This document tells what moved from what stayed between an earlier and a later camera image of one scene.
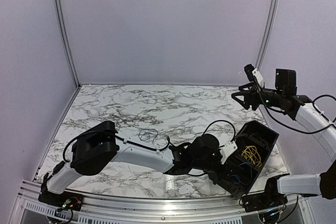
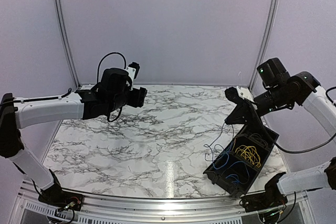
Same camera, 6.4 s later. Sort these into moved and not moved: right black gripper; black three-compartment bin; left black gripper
Moved: left black gripper; right black gripper
Not moved: black three-compartment bin
